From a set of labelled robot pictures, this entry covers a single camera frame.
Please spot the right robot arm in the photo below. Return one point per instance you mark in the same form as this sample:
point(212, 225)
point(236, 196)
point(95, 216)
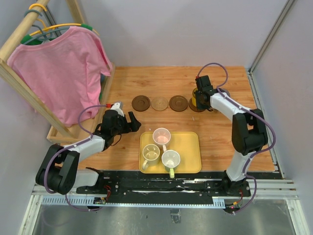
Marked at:
point(248, 134)

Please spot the yellow hanger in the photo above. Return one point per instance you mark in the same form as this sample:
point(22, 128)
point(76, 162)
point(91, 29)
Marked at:
point(74, 7)

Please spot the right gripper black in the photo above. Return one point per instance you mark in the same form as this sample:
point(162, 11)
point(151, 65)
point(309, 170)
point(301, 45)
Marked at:
point(200, 106)

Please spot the yellow plastic tray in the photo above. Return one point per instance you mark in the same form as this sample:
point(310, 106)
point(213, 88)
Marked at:
point(185, 143)

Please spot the grey hanger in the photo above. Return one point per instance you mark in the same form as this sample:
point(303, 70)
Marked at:
point(37, 42)

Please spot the large brown wooden coaster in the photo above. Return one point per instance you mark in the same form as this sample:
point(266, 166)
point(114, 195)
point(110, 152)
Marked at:
point(141, 103)

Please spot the purple translucent cup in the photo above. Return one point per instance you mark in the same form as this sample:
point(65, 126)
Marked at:
point(225, 91)

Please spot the white cup green handle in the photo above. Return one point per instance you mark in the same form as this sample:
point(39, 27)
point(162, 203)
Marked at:
point(170, 160)

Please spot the pink cup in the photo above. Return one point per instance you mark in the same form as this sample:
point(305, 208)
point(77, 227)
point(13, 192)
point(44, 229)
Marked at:
point(162, 138)

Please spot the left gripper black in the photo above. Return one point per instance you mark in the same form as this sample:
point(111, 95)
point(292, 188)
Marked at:
point(133, 126)

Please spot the aluminium frame post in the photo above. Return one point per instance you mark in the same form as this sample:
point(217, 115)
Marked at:
point(272, 33)

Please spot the yellow translucent cup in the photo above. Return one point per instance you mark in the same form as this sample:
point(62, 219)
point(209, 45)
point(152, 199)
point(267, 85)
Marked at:
point(194, 102)

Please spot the pink t-shirt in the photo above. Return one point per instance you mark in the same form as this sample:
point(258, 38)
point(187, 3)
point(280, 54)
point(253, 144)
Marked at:
point(65, 73)

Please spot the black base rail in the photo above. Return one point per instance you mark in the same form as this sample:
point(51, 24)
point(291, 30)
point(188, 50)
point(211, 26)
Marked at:
point(135, 187)

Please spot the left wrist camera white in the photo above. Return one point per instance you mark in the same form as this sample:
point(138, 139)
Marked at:
point(117, 106)

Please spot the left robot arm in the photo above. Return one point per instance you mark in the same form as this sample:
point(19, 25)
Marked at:
point(58, 170)

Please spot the green garment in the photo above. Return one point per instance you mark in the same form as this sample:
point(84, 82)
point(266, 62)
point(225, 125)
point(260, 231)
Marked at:
point(28, 38)

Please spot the cream cup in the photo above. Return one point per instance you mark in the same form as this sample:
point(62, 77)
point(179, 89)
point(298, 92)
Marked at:
point(151, 155)

